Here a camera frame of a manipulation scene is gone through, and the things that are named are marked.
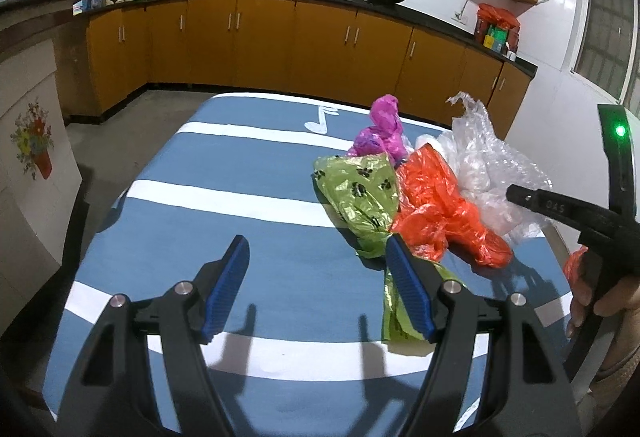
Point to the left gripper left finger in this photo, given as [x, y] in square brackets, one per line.
[110, 390]

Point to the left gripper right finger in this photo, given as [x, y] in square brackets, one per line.
[525, 392]

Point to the clear bubble wrap sheet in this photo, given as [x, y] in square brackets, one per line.
[485, 166]

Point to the red trash basket with liner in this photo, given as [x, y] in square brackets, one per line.
[572, 265]

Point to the lower wooden kitchen cabinets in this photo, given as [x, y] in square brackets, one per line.
[344, 52]

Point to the right hand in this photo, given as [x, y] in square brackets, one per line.
[622, 298]

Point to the small orange plastic bag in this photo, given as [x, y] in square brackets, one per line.
[432, 214]

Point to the blue white striped tablecloth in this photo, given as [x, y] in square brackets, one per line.
[301, 352]

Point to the flower sticker cabinet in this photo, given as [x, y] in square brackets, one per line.
[40, 179]

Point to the red bag on counter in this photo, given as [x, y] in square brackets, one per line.
[497, 29]

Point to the magenta plastic bag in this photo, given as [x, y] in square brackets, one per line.
[384, 135]

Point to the yellow-green paw print bag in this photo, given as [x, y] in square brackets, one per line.
[363, 195]

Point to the window with frame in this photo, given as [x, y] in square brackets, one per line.
[608, 54]

